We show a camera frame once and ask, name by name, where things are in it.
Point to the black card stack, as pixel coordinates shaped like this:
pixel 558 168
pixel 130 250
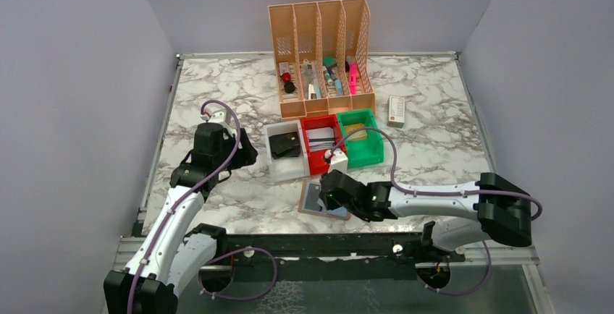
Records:
pixel 285 145

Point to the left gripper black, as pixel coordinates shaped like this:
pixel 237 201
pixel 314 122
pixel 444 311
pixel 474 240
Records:
pixel 245 155

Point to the white card stack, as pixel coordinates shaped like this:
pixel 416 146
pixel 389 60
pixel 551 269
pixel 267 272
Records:
pixel 320 138

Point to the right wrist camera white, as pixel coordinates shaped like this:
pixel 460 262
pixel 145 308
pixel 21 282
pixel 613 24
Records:
pixel 337 160

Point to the red black small object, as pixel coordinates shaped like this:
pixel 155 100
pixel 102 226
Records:
pixel 288 84

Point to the gold card stack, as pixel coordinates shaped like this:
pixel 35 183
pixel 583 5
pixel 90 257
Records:
pixel 356 132

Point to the white red small box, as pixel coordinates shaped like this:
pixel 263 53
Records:
pixel 396 111

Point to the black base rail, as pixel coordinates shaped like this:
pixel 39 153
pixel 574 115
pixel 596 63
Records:
pixel 319 257

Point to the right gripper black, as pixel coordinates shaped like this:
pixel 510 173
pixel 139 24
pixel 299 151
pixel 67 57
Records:
pixel 329 202

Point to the teal capped marker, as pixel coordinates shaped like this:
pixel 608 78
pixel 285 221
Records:
pixel 328 65

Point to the pink highlighter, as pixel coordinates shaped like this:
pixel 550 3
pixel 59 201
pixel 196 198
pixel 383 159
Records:
pixel 352 77

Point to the blue white marker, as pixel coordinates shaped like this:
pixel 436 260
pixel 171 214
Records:
pixel 338 87

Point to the brown leather card holder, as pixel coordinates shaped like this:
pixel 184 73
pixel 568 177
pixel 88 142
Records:
pixel 338 213

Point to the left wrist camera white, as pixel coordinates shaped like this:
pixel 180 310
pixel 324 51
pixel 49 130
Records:
pixel 221 117

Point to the peach desk file organizer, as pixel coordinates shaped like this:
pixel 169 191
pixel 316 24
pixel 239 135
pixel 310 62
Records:
pixel 302 35

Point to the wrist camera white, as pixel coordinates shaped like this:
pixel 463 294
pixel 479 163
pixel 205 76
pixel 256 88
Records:
pixel 221 117
pixel 337 160

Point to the white plastic bin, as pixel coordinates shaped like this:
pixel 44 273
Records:
pixel 285 169

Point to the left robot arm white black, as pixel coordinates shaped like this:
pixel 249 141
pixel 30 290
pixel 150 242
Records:
pixel 152 280

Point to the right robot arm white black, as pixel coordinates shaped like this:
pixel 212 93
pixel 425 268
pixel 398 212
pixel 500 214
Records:
pixel 491 208

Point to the green plastic bin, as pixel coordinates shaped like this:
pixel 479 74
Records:
pixel 366 147

